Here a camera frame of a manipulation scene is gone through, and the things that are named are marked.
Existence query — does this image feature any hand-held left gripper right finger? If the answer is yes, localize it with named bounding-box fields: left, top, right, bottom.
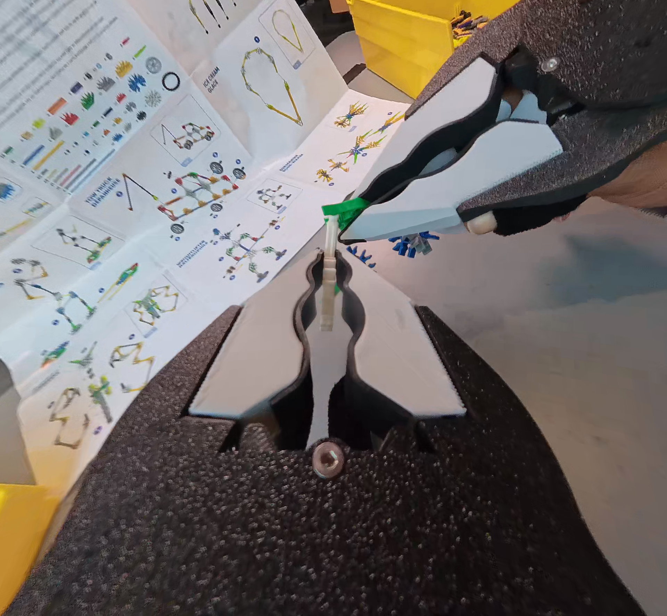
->
left=334, top=253, right=469, bottom=424

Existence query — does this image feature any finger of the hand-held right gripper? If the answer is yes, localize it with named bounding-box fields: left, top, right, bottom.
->
left=339, top=119, right=566, bottom=245
left=349, top=53, right=503, bottom=205

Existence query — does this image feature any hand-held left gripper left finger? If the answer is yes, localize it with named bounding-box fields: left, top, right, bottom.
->
left=188, top=251, right=326, bottom=427

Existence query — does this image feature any yellow plastic bin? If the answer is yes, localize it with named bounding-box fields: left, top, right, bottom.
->
left=0, top=483, right=63, bottom=608
left=344, top=0, right=595, bottom=100

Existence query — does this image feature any white toy rod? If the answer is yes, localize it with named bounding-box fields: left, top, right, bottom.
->
left=320, top=215, right=340, bottom=332

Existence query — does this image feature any green toy connector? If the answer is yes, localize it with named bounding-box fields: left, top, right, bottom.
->
left=322, top=197, right=371, bottom=227

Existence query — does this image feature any grey desk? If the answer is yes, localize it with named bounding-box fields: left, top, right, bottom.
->
left=318, top=38, right=667, bottom=616

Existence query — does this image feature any person's right hand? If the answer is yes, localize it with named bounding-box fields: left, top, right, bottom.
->
left=465, top=140, right=667, bottom=238

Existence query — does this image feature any printed instruction sheet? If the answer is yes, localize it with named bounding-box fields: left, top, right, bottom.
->
left=0, top=0, right=412, bottom=492

